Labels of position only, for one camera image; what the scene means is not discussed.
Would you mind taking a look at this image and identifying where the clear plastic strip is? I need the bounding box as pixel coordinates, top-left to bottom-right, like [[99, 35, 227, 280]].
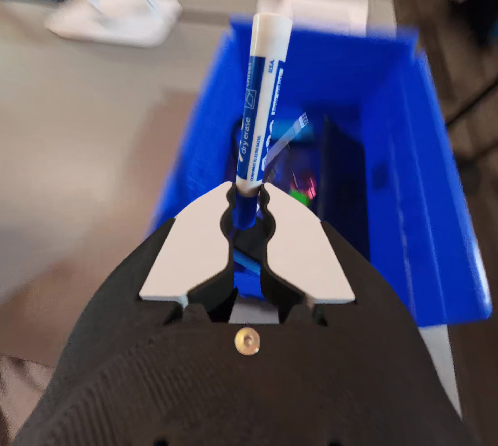
[[268, 111, 312, 166]]

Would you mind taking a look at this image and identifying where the colourful small packet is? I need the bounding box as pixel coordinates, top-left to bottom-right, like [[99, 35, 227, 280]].
[[290, 170, 317, 208]]

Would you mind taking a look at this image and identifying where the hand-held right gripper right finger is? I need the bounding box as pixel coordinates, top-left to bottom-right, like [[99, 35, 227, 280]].
[[260, 182, 356, 325]]

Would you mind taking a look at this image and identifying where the white paper box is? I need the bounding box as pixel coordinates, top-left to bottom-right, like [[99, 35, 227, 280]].
[[259, 0, 369, 36]]

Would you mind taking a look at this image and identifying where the blue plastic bin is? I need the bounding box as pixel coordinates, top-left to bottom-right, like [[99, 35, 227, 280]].
[[150, 18, 493, 328]]

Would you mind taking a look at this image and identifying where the blue dry erase marker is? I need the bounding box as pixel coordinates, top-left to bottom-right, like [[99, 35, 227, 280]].
[[233, 13, 293, 230]]

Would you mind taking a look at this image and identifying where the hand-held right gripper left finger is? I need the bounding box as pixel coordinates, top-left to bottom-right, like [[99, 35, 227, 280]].
[[139, 181, 238, 323]]

